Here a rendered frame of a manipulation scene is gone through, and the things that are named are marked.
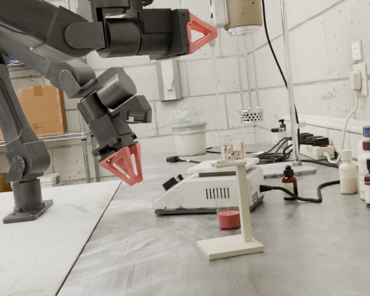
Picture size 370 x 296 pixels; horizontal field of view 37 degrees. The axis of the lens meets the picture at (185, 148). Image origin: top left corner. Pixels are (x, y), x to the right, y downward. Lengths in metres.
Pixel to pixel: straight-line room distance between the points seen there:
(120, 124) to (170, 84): 2.26
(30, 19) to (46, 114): 2.48
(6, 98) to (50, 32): 0.55
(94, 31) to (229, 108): 2.79
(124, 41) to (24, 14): 0.15
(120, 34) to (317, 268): 0.41
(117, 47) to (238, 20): 0.70
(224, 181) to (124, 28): 0.37
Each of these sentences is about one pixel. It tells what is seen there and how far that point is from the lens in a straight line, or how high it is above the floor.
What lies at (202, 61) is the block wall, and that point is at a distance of 3.53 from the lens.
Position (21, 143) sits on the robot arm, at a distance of 1.27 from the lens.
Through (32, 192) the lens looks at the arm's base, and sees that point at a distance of 1.30.
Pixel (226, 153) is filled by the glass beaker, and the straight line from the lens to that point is 1.09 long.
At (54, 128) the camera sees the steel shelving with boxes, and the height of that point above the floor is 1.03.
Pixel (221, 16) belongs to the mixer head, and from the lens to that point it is 1.48.
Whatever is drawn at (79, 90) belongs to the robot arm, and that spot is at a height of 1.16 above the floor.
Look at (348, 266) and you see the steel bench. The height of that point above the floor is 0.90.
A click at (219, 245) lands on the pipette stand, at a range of 0.81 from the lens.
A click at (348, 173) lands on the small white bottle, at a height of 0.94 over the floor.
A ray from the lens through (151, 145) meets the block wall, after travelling 3.53.
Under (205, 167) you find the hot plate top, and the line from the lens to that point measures 1.07.
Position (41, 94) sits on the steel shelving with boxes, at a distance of 3.24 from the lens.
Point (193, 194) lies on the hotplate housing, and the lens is 1.07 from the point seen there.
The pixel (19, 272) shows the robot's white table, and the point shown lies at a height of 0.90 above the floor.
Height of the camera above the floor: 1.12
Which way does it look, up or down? 5 degrees down
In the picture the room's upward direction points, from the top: 6 degrees counter-clockwise
